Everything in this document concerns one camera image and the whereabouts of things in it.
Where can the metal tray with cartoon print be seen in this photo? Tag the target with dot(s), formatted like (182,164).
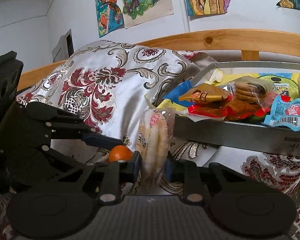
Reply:
(275,140)

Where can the light blue snack packet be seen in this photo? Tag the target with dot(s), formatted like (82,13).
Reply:
(284,114)

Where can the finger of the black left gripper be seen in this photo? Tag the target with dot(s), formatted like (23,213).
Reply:
(101,141)

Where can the round pastry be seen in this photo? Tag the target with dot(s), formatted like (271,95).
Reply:
(155,132)

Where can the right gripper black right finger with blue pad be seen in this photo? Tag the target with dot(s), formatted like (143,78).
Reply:
(187,173)

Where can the wooden bed rail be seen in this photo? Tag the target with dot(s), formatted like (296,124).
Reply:
(250,42)

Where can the gold foil snack packet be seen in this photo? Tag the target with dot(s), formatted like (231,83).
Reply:
(204,93)

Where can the cookies in clear wrapper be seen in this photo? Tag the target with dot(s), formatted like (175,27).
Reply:
(253,90)

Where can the anime boy drawing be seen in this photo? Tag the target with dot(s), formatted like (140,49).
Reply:
(136,12)

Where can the small orange fruit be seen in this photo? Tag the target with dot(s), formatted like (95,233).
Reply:
(120,152)

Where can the red snack wrapper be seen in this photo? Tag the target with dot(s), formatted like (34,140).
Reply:
(231,110)

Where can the blue yellow snack bag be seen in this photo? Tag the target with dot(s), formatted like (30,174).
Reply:
(171,99)

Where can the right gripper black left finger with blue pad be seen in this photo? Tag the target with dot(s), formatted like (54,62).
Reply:
(115,174)

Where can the orange-haired girl drawing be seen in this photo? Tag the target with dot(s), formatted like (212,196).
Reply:
(109,16)

